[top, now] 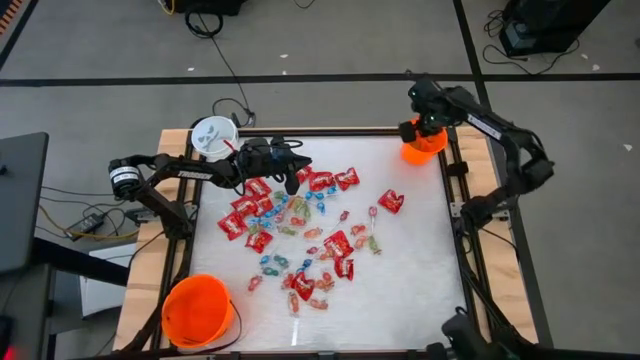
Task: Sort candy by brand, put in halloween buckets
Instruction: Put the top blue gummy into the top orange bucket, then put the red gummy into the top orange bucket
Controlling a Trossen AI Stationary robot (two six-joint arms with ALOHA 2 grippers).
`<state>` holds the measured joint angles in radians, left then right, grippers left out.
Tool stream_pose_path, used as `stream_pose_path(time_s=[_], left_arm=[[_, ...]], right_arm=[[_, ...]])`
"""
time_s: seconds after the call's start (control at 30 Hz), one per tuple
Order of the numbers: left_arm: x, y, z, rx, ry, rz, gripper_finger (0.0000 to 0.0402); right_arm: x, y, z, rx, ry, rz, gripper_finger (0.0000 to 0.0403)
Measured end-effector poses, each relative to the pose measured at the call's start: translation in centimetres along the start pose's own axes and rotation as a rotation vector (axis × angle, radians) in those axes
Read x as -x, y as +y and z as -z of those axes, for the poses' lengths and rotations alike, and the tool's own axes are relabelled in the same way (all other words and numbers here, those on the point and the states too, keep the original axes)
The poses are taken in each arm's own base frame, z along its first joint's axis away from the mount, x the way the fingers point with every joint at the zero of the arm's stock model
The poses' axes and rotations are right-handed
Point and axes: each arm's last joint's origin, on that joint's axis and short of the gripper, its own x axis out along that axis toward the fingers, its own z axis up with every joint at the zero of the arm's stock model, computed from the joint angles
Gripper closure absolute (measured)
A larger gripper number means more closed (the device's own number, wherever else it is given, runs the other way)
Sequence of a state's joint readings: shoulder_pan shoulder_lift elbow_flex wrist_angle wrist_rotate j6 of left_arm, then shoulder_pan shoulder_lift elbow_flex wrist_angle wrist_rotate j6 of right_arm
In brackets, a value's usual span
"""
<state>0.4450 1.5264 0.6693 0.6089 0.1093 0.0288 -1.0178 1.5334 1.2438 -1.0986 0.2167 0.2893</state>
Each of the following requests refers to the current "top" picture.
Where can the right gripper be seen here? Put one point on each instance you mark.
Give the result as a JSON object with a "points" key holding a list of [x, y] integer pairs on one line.
{"points": [[430, 107]]}

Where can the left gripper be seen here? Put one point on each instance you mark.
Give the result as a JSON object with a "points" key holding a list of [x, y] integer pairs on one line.
{"points": [[260, 160]]}

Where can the red Skittles pack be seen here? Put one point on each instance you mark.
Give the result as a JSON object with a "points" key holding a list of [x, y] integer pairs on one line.
{"points": [[259, 241], [338, 244], [344, 268], [303, 286], [320, 181], [346, 178], [391, 201], [245, 206], [232, 226], [258, 187], [265, 205], [305, 176]]}

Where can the green gummy clear wrapper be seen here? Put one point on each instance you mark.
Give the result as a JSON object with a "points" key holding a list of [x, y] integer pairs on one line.
{"points": [[298, 204], [374, 245], [287, 231]]}

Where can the red lollipop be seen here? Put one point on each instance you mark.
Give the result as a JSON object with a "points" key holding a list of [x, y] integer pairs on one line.
{"points": [[344, 215]]}

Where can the pink lollipop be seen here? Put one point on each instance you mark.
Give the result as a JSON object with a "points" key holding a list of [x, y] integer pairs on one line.
{"points": [[280, 218], [372, 211], [312, 250]]}

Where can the teal gummy clear wrapper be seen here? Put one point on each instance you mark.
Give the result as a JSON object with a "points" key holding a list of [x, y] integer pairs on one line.
{"points": [[270, 271], [281, 260]]}

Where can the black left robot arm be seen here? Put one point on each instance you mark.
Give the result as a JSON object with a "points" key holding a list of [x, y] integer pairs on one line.
{"points": [[195, 175]]}

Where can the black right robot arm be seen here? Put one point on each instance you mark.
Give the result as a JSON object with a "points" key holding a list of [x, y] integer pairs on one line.
{"points": [[530, 170]]}

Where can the green lollipop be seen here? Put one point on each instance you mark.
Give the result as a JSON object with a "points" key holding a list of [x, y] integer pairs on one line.
{"points": [[279, 195]]}

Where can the orange jack-o-lantern bucket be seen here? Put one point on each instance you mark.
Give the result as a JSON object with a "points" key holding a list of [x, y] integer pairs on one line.
{"points": [[417, 155]]}

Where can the red ribbon tag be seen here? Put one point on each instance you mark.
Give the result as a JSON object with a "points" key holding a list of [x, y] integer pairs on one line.
{"points": [[229, 145]]}

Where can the white skull bucket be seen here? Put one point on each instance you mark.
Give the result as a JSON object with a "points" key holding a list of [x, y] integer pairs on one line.
{"points": [[212, 137]]}

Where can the black equipment case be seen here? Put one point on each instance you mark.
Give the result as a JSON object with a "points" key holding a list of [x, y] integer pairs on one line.
{"points": [[550, 25]]}

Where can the black floor equipment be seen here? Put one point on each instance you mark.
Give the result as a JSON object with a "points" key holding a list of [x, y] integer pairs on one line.
{"points": [[210, 5]]}

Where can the light wooden side board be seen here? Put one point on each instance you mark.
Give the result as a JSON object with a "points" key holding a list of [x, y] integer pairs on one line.
{"points": [[517, 295], [147, 270]]}

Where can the black power adapter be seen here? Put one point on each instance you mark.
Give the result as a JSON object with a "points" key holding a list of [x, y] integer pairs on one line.
{"points": [[87, 223]]}

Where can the white box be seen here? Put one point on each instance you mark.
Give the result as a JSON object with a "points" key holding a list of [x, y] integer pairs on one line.
{"points": [[105, 295]]}

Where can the black stand beam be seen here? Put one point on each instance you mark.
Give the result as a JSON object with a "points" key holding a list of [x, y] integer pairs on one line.
{"points": [[75, 260]]}

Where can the grey flat panel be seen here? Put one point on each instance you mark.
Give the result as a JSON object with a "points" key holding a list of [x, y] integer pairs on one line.
{"points": [[20, 200]]}

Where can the grey cabinet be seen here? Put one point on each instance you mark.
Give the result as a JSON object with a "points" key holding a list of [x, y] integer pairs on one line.
{"points": [[30, 310]]}

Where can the orange black striped strip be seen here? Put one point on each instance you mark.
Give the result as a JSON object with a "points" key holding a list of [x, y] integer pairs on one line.
{"points": [[9, 15]]}

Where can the black device with light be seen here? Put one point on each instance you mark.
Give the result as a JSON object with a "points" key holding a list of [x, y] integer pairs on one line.
{"points": [[7, 345]]}

